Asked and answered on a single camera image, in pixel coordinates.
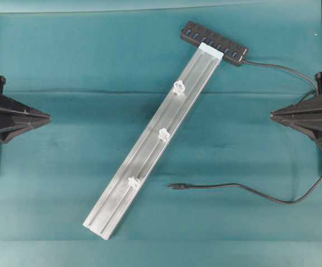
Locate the black multiport USB hub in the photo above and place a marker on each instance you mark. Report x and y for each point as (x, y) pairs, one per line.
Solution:
(196, 34)

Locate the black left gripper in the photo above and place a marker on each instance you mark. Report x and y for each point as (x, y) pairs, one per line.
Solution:
(10, 110)

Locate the long aluminium rail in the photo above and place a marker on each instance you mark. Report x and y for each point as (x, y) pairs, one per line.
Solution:
(134, 171)

